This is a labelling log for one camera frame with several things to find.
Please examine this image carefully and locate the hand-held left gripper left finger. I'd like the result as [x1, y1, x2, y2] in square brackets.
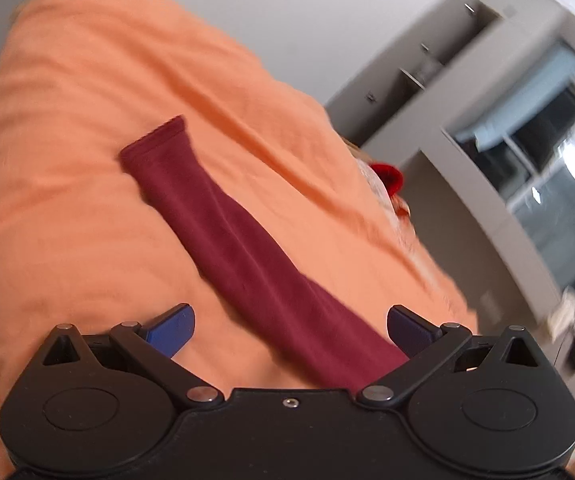
[41, 303, 225, 410]

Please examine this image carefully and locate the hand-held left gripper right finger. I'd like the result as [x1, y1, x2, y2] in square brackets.
[356, 304, 548, 409]

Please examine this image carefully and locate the maroon knit garment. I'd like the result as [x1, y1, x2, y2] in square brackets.
[118, 115, 411, 393]

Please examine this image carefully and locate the white patterned pillow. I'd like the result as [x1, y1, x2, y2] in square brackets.
[346, 144, 418, 253]

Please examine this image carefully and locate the orange ruffled cloth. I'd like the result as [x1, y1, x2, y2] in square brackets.
[392, 194, 417, 222]

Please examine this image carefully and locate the red knit hat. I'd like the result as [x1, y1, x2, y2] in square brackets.
[370, 162, 404, 196]

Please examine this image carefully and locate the white hanging cloth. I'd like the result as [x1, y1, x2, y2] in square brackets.
[549, 289, 575, 337]

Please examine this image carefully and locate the glass window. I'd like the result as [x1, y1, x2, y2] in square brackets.
[445, 42, 575, 301]

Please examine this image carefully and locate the orange bed blanket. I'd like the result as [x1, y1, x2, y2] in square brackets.
[0, 0, 479, 480]

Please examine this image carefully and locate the grey built-in cabinet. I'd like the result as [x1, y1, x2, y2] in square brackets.
[324, 0, 575, 323]

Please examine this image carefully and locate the light blue curtain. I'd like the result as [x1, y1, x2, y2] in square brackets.
[454, 46, 575, 150]

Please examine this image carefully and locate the white wall outlet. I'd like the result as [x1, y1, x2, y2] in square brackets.
[479, 292, 501, 322]

